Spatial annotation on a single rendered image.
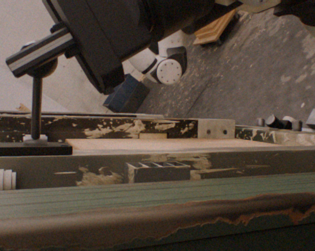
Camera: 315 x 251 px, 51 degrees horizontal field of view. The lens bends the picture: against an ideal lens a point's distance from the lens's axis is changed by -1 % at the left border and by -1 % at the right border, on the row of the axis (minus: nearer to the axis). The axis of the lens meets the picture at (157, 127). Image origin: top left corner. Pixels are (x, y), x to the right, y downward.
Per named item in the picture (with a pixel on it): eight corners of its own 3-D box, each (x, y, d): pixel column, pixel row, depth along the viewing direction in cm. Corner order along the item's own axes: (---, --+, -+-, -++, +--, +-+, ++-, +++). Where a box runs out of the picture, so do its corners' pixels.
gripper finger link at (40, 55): (9, 67, 28) (73, 34, 29) (10, 71, 30) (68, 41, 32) (20, 84, 28) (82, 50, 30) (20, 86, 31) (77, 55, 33)
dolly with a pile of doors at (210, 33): (246, 11, 389) (222, -12, 375) (222, 47, 385) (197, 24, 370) (219, 20, 446) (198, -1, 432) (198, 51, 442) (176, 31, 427)
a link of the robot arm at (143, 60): (114, 47, 105) (155, 88, 112) (117, 50, 95) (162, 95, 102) (138, 22, 104) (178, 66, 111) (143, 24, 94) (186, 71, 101)
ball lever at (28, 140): (53, 161, 38) (61, 49, 31) (17, 162, 36) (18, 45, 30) (50, 142, 41) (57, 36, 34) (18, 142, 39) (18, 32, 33)
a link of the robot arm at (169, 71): (184, 73, 114) (178, 4, 106) (195, 81, 102) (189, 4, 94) (151, 78, 112) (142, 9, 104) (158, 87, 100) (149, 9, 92)
